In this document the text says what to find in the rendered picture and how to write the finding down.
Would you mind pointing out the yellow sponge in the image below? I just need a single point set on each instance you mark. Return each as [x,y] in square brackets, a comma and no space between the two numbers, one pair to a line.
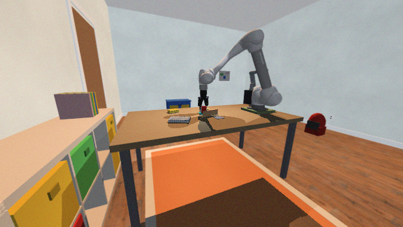
[172,110]

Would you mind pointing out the blue and white checkered cloth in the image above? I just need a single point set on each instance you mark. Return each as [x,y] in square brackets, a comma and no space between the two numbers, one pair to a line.
[184,119]

